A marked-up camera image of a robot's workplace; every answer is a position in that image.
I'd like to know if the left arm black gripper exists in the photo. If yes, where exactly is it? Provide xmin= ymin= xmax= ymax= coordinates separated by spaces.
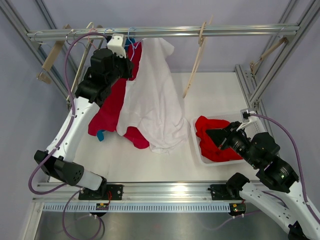
xmin=105 ymin=49 xmax=134 ymax=86

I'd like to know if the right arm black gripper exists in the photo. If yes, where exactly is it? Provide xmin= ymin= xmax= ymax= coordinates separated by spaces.
xmin=204 ymin=120 xmax=260 ymax=168

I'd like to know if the red t shirt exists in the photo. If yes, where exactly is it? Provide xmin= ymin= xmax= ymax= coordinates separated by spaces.
xmin=195 ymin=115 xmax=245 ymax=163

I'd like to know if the white t shirt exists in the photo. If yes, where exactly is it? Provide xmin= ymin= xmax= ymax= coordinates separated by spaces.
xmin=116 ymin=38 xmax=190 ymax=154

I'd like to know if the magenta t shirt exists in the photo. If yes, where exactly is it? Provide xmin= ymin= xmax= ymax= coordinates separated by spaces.
xmin=87 ymin=41 xmax=151 ymax=150

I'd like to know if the beige plastic hanger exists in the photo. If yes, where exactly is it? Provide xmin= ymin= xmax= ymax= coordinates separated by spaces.
xmin=182 ymin=15 xmax=214 ymax=99

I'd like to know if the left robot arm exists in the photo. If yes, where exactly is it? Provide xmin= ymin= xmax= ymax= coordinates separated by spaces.
xmin=34 ymin=47 xmax=133 ymax=200

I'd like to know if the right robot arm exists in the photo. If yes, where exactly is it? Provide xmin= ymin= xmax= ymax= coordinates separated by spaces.
xmin=206 ymin=121 xmax=320 ymax=240

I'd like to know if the cream plastic hanger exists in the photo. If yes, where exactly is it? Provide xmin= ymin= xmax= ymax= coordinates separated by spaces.
xmin=66 ymin=22 xmax=97 ymax=101

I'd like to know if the teal t shirt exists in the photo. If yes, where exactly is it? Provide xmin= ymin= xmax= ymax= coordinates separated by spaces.
xmin=96 ymin=38 xmax=136 ymax=142

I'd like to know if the wooden clip hanger left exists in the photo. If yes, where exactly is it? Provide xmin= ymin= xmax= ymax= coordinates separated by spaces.
xmin=36 ymin=40 xmax=65 ymax=84

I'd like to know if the wooden clip hanger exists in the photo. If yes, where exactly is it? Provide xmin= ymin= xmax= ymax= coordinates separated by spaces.
xmin=36 ymin=40 xmax=65 ymax=84
xmin=250 ymin=36 xmax=288 ymax=75

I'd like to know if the wooden clip hanger right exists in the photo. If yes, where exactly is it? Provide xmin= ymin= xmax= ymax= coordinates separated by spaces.
xmin=250 ymin=36 xmax=288 ymax=75

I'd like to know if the white plastic basket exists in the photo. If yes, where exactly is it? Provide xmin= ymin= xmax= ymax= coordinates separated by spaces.
xmin=191 ymin=111 xmax=245 ymax=167

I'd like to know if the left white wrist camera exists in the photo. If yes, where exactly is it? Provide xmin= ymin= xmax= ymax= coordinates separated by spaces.
xmin=107 ymin=33 xmax=127 ymax=59

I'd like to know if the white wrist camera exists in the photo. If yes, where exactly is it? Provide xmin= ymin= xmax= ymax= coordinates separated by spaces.
xmin=236 ymin=108 xmax=258 ymax=131
xmin=107 ymin=33 xmax=127 ymax=59

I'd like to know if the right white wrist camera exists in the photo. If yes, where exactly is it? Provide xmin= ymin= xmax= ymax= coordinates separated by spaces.
xmin=236 ymin=108 xmax=258 ymax=131

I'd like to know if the pink wire hanger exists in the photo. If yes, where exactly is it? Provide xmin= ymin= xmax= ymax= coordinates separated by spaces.
xmin=87 ymin=27 xmax=98 ymax=50

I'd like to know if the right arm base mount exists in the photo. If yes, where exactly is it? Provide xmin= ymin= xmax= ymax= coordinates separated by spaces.
xmin=207 ymin=184 xmax=245 ymax=201

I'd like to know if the aluminium front rail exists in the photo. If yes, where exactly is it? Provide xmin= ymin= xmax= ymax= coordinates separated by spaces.
xmin=32 ymin=181 xmax=242 ymax=203

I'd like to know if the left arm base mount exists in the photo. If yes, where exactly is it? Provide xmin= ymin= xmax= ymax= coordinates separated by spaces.
xmin=78 ymin=183 xmax=124 ymax=201

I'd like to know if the aluminium hanging rail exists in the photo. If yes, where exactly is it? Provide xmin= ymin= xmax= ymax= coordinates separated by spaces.
xmin=26 ymin=23 xmax=300 ymax=42

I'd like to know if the slotted white cable duct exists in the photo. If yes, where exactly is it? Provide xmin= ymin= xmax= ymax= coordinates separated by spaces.
xmin=42 ymin=202 xmax=231 ymax=213

